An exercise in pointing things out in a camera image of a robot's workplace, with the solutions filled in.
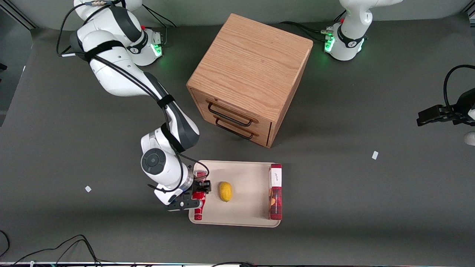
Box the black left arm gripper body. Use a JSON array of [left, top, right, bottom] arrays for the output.
[[453, 88, 475, 125]]

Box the red coke bottle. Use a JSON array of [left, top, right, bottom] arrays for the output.
[[193, 170, 208, 221]]

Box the beige plastic tray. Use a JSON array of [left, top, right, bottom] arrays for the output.
[[189, 160, 282, 227]]

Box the yellow lemon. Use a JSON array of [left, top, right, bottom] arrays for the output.
[[219, 181, 233, 202]]

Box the red snack box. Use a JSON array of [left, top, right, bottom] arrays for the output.
[[269, 164, 282, 221]]

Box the wooden drawer cabinet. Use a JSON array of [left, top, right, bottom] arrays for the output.
[[186, 13, 313, 148]]

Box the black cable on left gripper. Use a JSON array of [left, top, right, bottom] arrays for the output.
[[443, 65, 475, 112]]

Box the black wire drawer handle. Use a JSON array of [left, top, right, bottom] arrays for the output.
[[215, 118, 255, 141], [207, 102, 254, 128]]

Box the black floor cable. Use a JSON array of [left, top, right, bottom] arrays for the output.
[[0, 230, 102, 266]]

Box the black left base cable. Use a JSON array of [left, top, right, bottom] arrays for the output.
[[278, 21, 334, 43]]

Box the black base cable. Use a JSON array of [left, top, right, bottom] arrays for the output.
[[278, 21, 334, 43], [142, 4, 177, 45]]

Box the black right base cable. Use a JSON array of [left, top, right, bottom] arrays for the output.
[[142, 4, 177, 45]]

